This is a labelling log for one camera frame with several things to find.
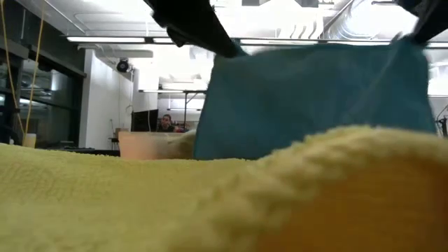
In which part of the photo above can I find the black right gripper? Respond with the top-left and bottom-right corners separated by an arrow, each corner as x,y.
397,0 -> 448,46

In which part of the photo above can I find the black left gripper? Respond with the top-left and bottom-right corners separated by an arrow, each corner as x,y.
143,0 -> 248,60

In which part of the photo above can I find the blue microfiber towel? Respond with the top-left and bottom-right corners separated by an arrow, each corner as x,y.
192,36 -> 438,161

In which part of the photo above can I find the light green microfiber towel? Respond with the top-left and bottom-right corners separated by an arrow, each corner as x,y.
164,129 -> 197,160

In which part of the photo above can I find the orange plastic tray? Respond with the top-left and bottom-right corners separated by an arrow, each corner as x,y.
118,131 -> 176,160

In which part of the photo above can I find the yellow microfiber towel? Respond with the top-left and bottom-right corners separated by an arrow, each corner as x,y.
0,125 -> 448,252

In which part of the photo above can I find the ceiling light strip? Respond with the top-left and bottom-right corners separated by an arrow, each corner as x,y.
239,38 -> 448,49
66,36 -> 176,44

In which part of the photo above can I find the black tripod stand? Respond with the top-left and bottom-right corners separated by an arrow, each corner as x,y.
435,104 -> 448,138

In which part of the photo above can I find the person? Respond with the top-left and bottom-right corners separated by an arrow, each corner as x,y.
156,113 -> 186,133

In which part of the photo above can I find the dark computer monitor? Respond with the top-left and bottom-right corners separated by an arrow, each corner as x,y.
131,108 -> 160,133

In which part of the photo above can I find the pale yellow cup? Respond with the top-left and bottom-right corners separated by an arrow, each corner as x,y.
22,132 -> 38,148

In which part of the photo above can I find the black round wall device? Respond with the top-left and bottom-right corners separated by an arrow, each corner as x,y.
115,58 -> 131,74

